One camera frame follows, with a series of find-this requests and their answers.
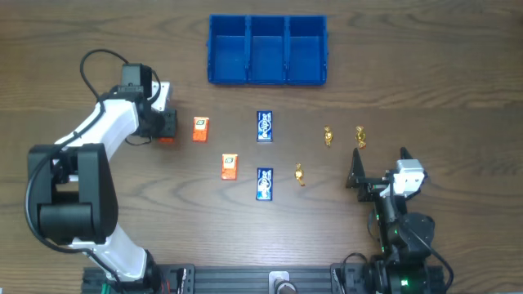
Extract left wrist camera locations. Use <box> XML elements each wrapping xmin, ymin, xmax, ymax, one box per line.
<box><xmin>150</xmin><ymin>80</ymin><xmax>172</xmax><ymax>114</ymax></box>

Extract mounting rail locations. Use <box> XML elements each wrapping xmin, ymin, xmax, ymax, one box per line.
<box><xmin>81</xmin><ymin>263</ymin><xmax>445</xmax><ymax>294</ymax></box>

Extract orange candy box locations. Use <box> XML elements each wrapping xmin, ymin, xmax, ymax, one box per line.
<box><xmin>221</xmin><ymin>153</ymin><xmax>239</xmax><ymax>181</ymax></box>
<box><xmin>192</xmin><ymin>116</ymin><xmax>210</xmax><ymax>144</ymax></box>

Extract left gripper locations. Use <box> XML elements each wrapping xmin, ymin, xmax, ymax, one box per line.
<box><xmin>154</xmin><ymin>108</ymin><xmax>179</xmax><ymax>140</ymax></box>

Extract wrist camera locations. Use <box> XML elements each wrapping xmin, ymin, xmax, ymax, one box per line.
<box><xmin>379</xmin><ymin>158</ymin><xmax>428</xmax><ymax>200</ymax></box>
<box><xmin>150</xmin><ymin>80</ymin><xmax>172</xmax><ymax>114</ymax></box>

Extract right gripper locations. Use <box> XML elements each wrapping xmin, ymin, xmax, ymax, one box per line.
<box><xmin>346</xmin><ymin>146</ymin><xmax>414</xmax><ymax>203</ymax></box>

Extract blue tray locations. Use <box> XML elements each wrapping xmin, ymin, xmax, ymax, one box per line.
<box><xmin>207</xmin><ymin>14</ymin><xmax>329</xmax><ymax>87</ymax></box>

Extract blue candy pack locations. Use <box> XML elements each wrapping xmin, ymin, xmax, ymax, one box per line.
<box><xmin>256</xmin><ymin>110</ymin><xmax>274</xmax><ymax>143</ymax></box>
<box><xmin>256</xmin><ymin>167</ymin><xmax>274</xmax><ymax>202</ymax></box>

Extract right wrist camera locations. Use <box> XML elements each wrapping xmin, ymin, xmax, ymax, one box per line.
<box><xmin>379</xmin><ymin>158</ymin><xmax>428</xmax><ymax>200</ymax></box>

